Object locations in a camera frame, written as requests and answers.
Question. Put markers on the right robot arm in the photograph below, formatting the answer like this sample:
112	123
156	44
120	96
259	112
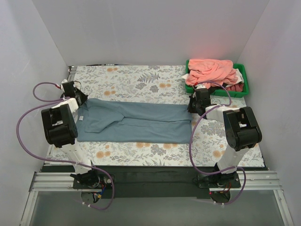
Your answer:
241	130

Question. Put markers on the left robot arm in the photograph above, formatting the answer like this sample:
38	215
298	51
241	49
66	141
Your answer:
61	131

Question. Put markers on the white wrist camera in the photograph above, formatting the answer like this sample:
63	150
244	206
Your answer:
61	86
200	86

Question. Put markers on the green plastic bin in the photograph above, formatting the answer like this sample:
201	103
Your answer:
233	94

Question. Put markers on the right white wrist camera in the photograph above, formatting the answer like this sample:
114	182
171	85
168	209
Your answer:
200	86

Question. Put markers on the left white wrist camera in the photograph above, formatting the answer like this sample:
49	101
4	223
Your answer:
61	86

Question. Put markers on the blue-grey t shirt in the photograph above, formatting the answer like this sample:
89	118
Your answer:
112	121

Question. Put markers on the dark red t shirt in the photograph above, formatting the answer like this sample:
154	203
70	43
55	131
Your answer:
236	87

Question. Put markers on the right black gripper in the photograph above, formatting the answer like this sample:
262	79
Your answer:
191	107

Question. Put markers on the aluminium rail frame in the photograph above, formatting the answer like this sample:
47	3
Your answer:
52	202

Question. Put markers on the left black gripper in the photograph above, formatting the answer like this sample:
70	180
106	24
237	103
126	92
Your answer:
81	97

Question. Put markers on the black t shirt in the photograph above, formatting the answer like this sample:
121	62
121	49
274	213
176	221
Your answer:
216	89

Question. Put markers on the pink t shirt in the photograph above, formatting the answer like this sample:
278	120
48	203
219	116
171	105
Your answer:
219	71

